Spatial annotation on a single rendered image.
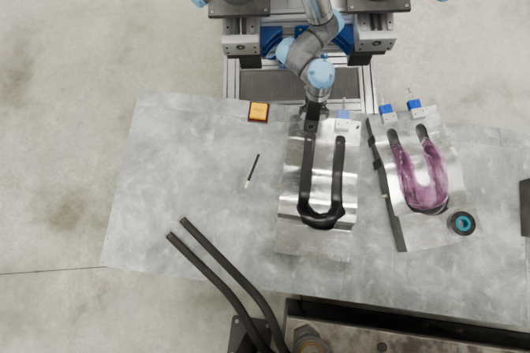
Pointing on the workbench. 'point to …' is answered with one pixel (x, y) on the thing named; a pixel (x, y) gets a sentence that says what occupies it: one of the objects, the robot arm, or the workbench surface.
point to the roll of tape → (463, 223)
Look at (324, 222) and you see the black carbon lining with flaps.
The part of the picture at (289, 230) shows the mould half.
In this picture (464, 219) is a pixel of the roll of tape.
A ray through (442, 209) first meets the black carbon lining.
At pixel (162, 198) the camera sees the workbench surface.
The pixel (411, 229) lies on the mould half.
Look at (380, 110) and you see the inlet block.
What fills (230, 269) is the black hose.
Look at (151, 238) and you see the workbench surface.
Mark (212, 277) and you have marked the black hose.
